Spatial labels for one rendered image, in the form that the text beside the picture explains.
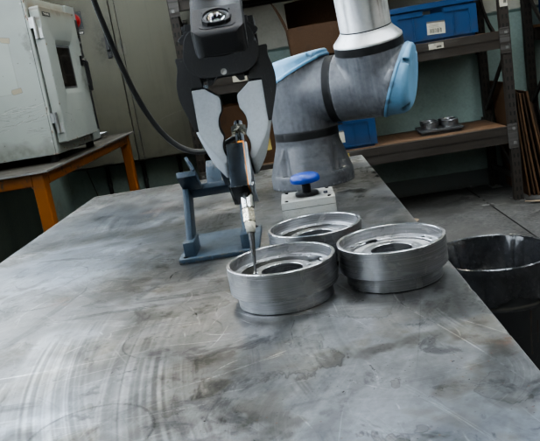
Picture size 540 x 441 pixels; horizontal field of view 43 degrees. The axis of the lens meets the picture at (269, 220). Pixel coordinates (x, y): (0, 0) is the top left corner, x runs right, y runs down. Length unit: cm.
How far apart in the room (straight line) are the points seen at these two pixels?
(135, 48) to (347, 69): 346
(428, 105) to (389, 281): 418
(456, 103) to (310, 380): 439
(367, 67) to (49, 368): 73
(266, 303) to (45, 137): 236
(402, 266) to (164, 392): 24
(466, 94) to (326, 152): 367
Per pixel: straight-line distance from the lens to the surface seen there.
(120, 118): 460
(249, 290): 63
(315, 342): 56
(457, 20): 433
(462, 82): 485
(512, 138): 433
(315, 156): 121
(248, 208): 66
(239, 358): 56
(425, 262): 64
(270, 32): 472
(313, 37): 417
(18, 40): 295
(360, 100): 117
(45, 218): 274
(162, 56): 453
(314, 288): 63
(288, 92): 121
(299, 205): 90
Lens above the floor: 102
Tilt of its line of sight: 12 degrees down
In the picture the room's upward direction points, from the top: 9 degrees counter-clockwise
